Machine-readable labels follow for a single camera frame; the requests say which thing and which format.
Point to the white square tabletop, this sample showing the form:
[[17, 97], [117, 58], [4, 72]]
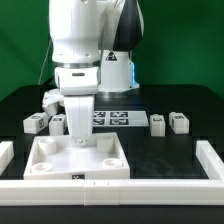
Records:
[[101, 157]]

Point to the white U-shaped fence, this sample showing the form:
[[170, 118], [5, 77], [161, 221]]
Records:
[[208, 191]]

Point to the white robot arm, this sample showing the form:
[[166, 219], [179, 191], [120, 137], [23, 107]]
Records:
[[91, 40]]

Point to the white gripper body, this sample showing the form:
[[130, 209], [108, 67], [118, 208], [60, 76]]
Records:
[[78, 88]]

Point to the white marker sheet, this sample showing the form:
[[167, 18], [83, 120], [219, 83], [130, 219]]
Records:
[[120, 119]]

